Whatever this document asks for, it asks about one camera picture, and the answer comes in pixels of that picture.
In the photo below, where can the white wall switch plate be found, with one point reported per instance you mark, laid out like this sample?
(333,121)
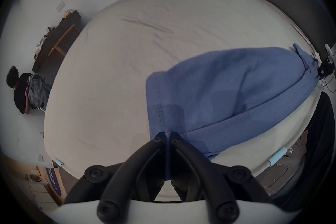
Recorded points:
(61,6)

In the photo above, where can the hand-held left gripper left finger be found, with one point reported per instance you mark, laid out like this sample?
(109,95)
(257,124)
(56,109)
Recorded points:
(123,178)

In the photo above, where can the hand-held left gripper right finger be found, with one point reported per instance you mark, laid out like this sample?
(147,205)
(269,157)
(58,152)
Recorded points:
(210,178)

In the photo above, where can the bed with beige sheet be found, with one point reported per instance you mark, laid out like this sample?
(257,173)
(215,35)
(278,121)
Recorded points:
(131,60)

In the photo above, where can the pale blue sheet clip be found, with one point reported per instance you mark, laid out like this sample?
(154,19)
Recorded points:
(277,157)
(58,163)

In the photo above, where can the wooden chair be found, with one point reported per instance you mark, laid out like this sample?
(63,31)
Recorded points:
(64,39)

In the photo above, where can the dark long table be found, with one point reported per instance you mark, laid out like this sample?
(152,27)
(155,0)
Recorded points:
(52,41)

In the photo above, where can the blue printed sign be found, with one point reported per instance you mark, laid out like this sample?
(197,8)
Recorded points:
(53,181)

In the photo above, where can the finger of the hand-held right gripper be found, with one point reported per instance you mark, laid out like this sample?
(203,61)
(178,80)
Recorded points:
(325,69)

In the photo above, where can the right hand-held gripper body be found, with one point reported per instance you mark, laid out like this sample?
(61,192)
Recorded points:
(331,52)

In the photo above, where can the blue shirt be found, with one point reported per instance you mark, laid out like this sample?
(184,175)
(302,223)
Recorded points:
(223,91)

